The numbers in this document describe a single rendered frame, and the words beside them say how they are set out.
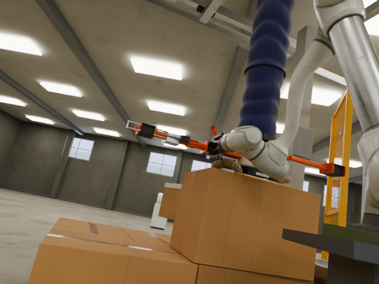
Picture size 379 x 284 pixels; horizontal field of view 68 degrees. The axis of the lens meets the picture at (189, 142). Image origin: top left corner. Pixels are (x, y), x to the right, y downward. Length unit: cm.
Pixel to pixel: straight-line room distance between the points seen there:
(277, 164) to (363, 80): 46
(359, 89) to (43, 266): 114
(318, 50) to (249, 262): 91
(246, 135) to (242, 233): 45
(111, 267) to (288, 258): 78
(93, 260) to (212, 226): 48
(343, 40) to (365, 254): 62
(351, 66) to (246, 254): 84
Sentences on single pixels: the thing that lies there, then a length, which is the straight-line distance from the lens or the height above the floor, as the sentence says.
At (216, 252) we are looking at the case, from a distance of 127.
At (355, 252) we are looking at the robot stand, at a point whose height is 73.
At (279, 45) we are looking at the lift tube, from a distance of 176.
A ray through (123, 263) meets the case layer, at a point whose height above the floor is 51.
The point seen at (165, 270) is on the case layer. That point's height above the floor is 51.
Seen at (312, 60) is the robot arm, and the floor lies 139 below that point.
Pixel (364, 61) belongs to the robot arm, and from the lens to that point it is 99.
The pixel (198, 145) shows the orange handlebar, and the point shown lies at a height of 107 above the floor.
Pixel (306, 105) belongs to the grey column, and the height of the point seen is 205.
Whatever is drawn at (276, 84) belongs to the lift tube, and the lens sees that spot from 167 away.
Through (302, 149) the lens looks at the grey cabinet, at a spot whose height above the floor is 154.
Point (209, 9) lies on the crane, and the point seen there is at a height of 295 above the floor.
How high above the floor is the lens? 74
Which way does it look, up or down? 14 degrees up
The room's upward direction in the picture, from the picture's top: 11 degrees clockwise
